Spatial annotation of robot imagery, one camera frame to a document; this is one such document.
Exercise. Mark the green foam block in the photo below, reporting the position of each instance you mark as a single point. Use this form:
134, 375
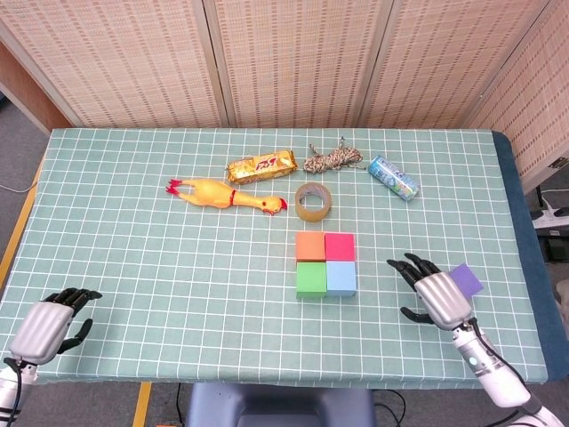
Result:
310, 278

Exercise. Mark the green checked tablecloth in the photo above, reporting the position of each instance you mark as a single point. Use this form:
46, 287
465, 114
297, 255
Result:
178, 267

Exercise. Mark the clear packing tape roll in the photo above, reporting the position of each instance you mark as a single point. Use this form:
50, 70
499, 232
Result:
311, 215

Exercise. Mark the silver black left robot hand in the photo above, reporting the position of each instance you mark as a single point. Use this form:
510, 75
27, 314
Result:
40, 327

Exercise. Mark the yellow floor tape strip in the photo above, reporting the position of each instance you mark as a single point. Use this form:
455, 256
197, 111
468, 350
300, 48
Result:
20, 222
142, 405

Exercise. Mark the woven folding screen panel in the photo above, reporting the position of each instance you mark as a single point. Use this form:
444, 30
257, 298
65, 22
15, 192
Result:
444, 58
298, 58
111, 58
533, 111

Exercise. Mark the black floor device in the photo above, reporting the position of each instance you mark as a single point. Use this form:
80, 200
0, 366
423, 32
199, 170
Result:
553, 244

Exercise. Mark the purple foam block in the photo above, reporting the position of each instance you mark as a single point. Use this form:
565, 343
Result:
467, 280

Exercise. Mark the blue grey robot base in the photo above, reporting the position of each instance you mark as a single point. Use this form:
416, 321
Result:
266, 405

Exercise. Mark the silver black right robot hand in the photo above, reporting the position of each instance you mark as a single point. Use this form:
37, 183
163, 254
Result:
442, 298

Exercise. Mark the light blue foam block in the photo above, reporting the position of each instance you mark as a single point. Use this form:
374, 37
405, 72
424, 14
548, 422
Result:
341, 278

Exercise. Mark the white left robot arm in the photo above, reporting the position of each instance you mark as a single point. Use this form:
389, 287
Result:
9, 391

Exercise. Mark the orange foam block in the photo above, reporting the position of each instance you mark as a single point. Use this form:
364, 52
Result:
310, 245

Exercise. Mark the brown wooden cabinet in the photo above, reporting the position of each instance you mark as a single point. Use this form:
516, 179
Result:
22, 89

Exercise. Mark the pink red foam block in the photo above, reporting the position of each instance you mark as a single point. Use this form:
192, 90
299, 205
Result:
340, 247

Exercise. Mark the gold snack package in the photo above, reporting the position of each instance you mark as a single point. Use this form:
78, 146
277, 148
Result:
262, 166

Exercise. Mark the yellow rubber chicken toy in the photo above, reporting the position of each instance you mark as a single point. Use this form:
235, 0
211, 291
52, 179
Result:
209, 193

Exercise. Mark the light blue drink can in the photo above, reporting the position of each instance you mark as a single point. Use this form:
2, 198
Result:
393, 177

